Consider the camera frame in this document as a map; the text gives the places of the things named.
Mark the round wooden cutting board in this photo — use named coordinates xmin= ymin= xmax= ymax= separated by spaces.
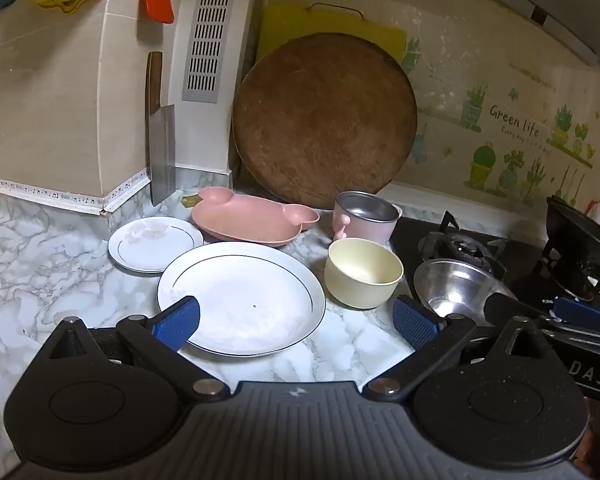
xmin=231 ymin=32 xmax=418 ymax=209

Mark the cleaver with wooden handle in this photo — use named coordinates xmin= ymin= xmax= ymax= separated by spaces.
xmin=146 ymin=51 xmax=177 ymax=207

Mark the music note edge tape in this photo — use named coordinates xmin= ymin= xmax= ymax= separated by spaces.
xmin=0 ymin=169 xmax=151 ymax=213

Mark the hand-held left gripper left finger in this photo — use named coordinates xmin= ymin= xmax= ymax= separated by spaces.
xmin=47 ymin=296 xmax=231 ymax=402

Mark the cream bowl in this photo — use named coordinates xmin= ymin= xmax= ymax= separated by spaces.
xmin=324 ymin=238 xmax=405 ymax=310

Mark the plant print wall sticker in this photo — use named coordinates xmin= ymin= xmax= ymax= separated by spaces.
xmin=400 ymin=35 xmax=600 ymax=211

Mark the black wok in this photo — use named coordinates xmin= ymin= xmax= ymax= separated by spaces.
xmin=545 ymin=196 xmax=600 ymax=281

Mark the grey vent grille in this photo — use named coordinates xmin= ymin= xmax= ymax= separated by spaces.
xmin=181 ymin=0 xmax=242 ymax=105

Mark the yellow plastic cutting board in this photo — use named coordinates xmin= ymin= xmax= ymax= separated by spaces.
xmin=256 ymin=2 xmax=408 ymax=76

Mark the pink steel-lined bowl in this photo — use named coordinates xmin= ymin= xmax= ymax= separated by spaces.
xmin=332 ymin=191 xmax=403 ymax=246

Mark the stainless steel bowl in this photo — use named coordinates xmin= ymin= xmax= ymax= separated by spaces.
xmin=413 ymin=258 xmax=518 ymax=328

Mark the large white plate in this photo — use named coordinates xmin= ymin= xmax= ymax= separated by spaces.
xmin=156 ymin=241 xmax=327 ymax=358

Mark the black gas stove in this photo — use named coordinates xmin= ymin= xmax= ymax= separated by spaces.
xmin=390 ymin=210 xmax=600 ymax=321

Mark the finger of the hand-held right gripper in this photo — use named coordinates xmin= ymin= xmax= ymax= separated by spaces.
xmin=542 ymin=296 xmax=600 ymax=331
xmin=482 ymin=291 xmax=600 ymax=356

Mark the pink mouse-shaped plate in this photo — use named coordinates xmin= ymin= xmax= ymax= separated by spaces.
xmin=191 ymin=186 xmax=321 ymax=248

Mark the small white floral plate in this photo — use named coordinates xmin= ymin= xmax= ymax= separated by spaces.
xmin=107 ymin=217 xmax=204 ymax=274

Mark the grey range hood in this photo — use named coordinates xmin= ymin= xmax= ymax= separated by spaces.
xmin=445 ymin=0 xmax=600 ymax=68

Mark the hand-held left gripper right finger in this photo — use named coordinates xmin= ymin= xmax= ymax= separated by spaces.
xmin=362 ymin=295 xmax=551 ymax=402

